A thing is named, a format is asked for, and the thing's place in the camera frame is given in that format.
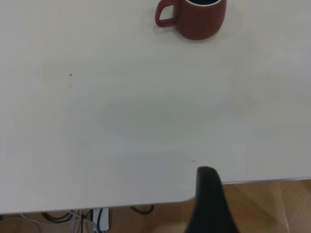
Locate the dark coffee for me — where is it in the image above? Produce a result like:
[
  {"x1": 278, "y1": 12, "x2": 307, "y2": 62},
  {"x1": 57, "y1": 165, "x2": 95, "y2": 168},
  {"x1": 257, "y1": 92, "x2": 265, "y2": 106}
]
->
[{"x1": 188, "y1": 0, "x2": 219, "y2": 6}]

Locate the red ceramic mug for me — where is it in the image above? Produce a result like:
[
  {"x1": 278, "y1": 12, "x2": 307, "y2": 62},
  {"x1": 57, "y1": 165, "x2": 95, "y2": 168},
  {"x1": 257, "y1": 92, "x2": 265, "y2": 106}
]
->
[{"x1": 155, "y1": 0, "x2": 227, "y2": 41}]

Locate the grey cable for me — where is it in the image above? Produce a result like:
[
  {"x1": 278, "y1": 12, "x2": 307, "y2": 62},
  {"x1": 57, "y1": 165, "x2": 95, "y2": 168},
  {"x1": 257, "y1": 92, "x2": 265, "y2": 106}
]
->
[{"x1": 0, "y1": 213, "x2": 41, "y2": 233}]

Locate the white power strip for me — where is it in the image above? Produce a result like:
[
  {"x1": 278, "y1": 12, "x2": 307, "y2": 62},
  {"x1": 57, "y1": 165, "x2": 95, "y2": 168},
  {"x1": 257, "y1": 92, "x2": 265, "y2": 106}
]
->
[{"x1": 93, "y1": 208, "x2": 110, "y2": 231}]

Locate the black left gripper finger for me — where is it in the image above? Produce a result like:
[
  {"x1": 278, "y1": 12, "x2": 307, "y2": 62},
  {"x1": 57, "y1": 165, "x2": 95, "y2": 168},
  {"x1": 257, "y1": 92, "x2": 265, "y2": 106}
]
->
[{"x1": 184, "y1": 166, "x2": 240, "y2": 233}]

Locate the white cable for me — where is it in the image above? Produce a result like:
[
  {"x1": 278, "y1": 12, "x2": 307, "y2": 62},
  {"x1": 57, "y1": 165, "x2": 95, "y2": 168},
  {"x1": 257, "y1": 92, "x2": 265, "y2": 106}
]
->
[{"x1": 67, "y1": 210, "x2": 98, "y2": 233}]

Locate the black cable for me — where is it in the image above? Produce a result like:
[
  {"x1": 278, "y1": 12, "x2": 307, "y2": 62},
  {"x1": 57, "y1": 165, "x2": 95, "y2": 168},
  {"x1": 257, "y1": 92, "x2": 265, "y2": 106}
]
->
[
  {"x1": 96, "y1": 208, "x2": 104, "y2": 231},
  {"x1": 40, "y1": 210, "x2": 71, "y2": 223},
  {"x1": 130, "y1": 205, "x2": 155, "y2": 215}
]

